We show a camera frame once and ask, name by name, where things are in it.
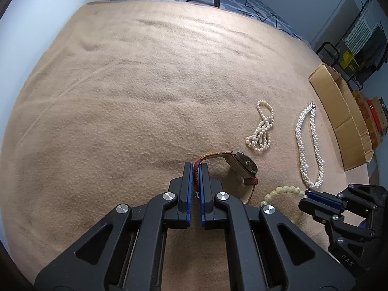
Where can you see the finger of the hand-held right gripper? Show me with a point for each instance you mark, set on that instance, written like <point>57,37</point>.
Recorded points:
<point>318,197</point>
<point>315,210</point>

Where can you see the black clothes rack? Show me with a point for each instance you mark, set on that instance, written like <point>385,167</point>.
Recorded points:
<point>326,44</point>

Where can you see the dark hanging clothes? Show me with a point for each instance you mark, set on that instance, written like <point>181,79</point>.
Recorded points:
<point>380,45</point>

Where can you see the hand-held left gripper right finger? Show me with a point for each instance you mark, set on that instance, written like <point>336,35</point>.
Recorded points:
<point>203,188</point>

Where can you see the boxes on orange table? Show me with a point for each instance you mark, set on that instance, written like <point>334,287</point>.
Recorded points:
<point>377,100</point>

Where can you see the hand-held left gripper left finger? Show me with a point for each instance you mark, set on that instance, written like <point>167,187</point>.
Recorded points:
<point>189,185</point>

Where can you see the cardboard box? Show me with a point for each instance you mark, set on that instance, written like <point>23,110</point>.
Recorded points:
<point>336,103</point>

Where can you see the red box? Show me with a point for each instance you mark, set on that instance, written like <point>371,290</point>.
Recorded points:
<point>379,116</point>

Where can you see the striped towel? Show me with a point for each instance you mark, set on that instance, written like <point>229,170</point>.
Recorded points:
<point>360,33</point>

